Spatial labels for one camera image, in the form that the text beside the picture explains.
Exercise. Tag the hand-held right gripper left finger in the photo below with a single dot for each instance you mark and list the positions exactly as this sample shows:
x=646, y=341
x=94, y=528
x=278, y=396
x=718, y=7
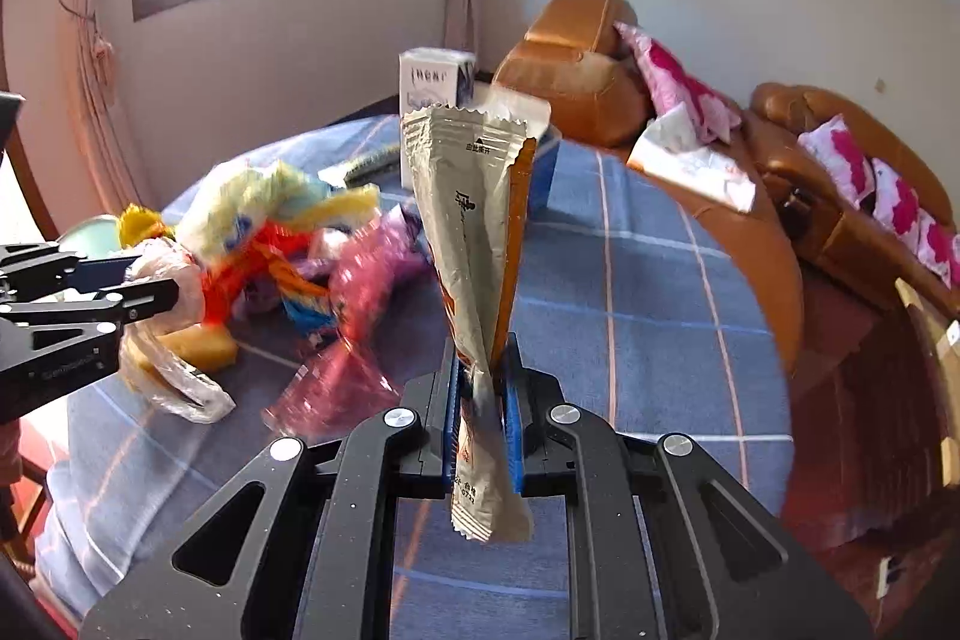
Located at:
x=452, y=430

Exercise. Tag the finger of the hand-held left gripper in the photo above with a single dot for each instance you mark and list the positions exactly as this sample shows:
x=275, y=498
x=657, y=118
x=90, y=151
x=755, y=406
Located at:
x=112, y=271
x=150, y=299

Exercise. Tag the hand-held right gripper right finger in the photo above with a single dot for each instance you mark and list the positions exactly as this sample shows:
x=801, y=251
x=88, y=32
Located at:
x=513, y=437

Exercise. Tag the light green metal bin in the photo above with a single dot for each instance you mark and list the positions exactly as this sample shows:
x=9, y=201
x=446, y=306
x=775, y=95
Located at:
x=90, y=235

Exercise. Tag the clear plastic bag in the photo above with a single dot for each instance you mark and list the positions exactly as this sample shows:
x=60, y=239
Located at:
x=187, y=389

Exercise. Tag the blue snack wrapper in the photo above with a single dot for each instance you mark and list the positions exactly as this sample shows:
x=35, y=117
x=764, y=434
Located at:
x=307, y=310

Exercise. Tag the beige snack wrapper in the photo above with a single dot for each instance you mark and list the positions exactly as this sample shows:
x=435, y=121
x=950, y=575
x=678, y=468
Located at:
x=465, y=220

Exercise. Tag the yellow sponge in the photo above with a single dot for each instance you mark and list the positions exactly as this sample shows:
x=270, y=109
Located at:
x=206, y=347

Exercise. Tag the red plastic bag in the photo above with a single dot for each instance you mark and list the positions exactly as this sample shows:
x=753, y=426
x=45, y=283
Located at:
x=225, y=287

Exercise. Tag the yellow plastic bag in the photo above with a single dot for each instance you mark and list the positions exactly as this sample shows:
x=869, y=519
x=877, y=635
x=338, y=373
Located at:
x=225, y=205

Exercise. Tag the pink translucent wrapper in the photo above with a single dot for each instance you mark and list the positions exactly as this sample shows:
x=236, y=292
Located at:
x=360, y=280

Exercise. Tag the blue plaid tablecloth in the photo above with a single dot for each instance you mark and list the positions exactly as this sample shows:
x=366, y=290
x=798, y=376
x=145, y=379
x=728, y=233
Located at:
x=637, y=310

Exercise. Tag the dark green packet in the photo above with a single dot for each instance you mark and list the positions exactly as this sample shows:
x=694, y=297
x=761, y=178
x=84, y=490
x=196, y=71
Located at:
x=367, y=164

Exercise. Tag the blue white carton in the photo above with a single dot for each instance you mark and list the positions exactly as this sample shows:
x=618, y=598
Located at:
x=544, y=175

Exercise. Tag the white plastic bag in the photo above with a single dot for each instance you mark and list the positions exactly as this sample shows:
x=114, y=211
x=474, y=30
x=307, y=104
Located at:
x=697, y=168

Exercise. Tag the tall white carton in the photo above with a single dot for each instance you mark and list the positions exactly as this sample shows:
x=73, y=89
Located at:
x=435, y=78

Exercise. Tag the brown leather armchair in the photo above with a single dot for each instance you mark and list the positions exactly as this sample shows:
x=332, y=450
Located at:
x=570, y=78

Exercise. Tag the pink white floral pillow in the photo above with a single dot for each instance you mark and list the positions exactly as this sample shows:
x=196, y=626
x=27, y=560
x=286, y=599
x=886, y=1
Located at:
x=836, y=160
x=896, y=197
x=675, y=78
x=941, y=250

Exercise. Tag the brown leather sofa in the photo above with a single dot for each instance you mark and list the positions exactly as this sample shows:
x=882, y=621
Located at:
x=885, y=145

